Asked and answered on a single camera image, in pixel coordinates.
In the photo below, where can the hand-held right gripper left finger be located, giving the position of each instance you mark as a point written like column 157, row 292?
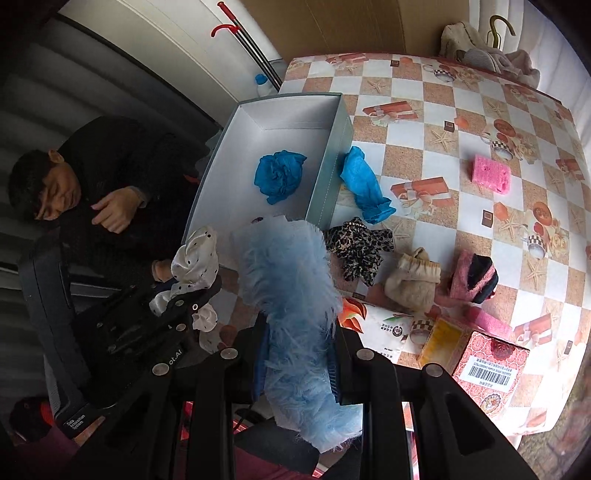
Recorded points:
column 259, row 369

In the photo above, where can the white curtain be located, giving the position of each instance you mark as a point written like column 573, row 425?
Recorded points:
column 540, row 32

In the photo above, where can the white snack packet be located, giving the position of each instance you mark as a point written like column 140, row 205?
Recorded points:
column 383, row 325

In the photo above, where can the brown cardboard sheet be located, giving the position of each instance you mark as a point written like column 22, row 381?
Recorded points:
column 351, row 25

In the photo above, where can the white polka dot scarf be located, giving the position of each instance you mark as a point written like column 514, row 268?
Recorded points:
column 194, row 258

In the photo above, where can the pink foam strip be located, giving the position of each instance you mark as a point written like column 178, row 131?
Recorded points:
column 485, row 321

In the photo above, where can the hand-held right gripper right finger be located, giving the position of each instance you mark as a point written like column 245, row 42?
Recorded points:
column 333, row 376

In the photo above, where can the pink fuzzy sock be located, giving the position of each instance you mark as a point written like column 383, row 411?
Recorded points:
column 464, row 277

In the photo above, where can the pile of beige clothes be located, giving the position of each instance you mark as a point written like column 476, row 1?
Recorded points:
column 466, row 41

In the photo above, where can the metal pole with red grip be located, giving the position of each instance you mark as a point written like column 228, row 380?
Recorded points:
column 251, row 46

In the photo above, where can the grey cardboard box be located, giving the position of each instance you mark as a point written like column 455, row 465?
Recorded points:
column 277, row 134

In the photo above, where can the pink sponge block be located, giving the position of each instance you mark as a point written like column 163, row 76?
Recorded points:
column 490, row 174

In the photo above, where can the checkered printed tablecloth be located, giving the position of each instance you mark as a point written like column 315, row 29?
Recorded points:
column 461, row 106

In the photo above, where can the red patterned box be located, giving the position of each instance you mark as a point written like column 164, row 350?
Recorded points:
column 489, row 374

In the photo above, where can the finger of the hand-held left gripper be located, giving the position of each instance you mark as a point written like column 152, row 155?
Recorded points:
column 184, row 302

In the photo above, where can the yellow packet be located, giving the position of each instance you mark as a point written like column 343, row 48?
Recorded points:
column 443, row 346

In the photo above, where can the leopard print cloth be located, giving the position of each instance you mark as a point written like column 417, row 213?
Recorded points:
column 358, row 249

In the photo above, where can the beige sock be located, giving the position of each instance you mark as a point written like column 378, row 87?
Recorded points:
column 411, row 281

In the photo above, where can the light blue fluffy cloth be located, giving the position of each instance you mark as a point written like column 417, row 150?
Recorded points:
column 286, row 286

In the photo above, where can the metal pole with red hook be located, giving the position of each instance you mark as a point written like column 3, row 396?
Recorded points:
column 221, row 28

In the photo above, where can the white plastic bottle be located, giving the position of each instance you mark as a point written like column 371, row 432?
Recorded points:
column 265, row 86

